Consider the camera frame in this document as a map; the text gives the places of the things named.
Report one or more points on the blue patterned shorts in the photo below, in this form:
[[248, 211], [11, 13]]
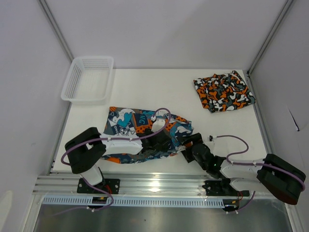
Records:
[[125, 122]]

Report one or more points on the left aluminium side rail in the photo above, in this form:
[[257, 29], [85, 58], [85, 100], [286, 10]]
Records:
[[58, 139]]

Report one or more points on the right aluminium side rail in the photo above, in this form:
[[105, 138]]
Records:
[[260, 119]]

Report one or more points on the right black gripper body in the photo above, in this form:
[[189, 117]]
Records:
[[204, 166]]

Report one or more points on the left aluminium corner post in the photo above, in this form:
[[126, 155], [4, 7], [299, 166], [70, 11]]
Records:
[[55, 28]]

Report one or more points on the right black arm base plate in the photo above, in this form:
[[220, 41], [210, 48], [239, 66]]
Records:
[[222, 188]]

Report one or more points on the white plastic basket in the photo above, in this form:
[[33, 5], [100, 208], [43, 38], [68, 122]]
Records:
[[89, 80]]

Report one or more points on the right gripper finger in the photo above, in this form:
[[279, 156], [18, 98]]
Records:
[[187, 153], [190, 140]]

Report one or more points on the orange black camouflage shorts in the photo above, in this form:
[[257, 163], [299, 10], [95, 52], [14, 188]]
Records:
[[223, 92]]

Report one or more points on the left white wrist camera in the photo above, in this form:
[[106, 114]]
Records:
[[159, 123]]

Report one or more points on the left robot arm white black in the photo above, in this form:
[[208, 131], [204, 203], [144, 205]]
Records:
[[85, 150]]

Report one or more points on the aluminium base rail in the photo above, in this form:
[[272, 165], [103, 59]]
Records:
[[131, 185]]

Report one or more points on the aluminium corner post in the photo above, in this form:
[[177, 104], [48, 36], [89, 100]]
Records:
[[288, 4], [55, 28]]

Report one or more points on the white slotted cable duct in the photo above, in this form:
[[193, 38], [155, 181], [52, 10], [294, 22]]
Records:
[[134, 201]]

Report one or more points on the aluminium side rail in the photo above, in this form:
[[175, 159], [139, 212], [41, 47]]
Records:
[[58, 139], [260, 119]]

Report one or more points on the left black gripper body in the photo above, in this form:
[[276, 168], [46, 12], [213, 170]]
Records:
[[163, 148]]

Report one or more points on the right aluminium corner post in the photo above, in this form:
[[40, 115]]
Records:
[[288, 4]]

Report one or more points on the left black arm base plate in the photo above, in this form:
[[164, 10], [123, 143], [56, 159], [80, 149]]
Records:
[[110, 185]]

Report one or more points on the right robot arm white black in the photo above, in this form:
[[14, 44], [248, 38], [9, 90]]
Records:
[[242, 178]]

